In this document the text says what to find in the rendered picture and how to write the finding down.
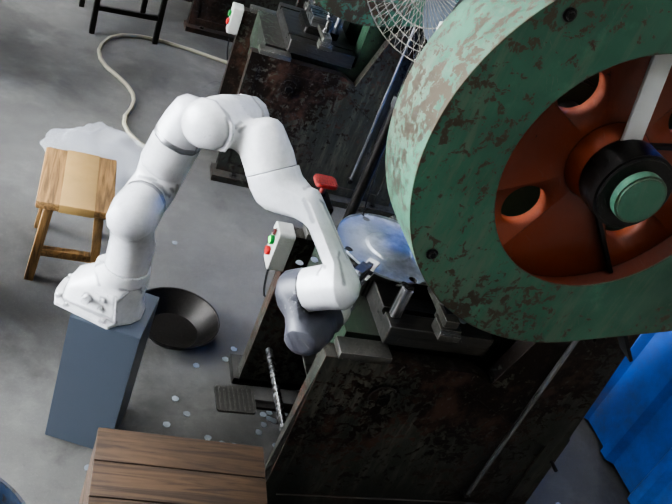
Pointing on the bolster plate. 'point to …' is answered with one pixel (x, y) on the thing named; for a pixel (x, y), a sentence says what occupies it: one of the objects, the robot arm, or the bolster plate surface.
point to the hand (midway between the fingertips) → (368, 268)
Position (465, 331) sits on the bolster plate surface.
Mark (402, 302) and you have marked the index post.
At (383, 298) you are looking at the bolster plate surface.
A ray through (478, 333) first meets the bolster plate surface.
